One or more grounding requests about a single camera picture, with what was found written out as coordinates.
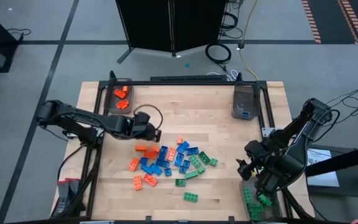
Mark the grey tool with red tip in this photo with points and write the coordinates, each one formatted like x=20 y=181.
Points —
x=61 y=199
x=73 y=189

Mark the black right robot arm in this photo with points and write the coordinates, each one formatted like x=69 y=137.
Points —
x=297 y=161

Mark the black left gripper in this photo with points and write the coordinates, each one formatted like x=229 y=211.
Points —
x=145 y=127

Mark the green curved-bottom toy brick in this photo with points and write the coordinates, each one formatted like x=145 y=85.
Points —
x=180 y=182

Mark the group of blue bricks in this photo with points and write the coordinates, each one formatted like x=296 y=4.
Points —
x=182 y=83

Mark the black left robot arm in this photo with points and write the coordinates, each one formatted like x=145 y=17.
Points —
x=73 y=116

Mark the green square toy brick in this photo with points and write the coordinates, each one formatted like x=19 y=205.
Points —
x=213 y=162
x=201 y=170
x=255 y=215

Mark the translucent grey plastic bin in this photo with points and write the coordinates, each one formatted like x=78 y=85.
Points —
x=244 y=93
x=110 y=105
x=275 y=214

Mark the black metal stand frame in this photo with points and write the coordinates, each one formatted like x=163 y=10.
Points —
x=340 y=160

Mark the black folding screen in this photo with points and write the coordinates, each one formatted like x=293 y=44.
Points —
x=148 y=25

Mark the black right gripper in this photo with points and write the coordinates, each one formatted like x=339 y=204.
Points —
x=259 y=155

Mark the orange square toy brick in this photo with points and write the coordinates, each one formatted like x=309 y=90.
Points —
x=156 y=149
x=180 y=140
x=125 y=89

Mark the green rectangular toy brick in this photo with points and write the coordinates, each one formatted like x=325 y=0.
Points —
x=265 y=200
x=190 y=196
x=195 y=160
x=204 y=157
x=191 y=174
x=247 y=195
x=255 y=207

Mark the white bracket plate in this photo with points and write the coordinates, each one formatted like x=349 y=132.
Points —
x=99 y=132
x=266 y=132
x=70 y=135

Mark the black flat bar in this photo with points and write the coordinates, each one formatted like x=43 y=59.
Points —
x=188 y=78

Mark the white paper sheet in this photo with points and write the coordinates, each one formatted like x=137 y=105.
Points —
x=322 y=180

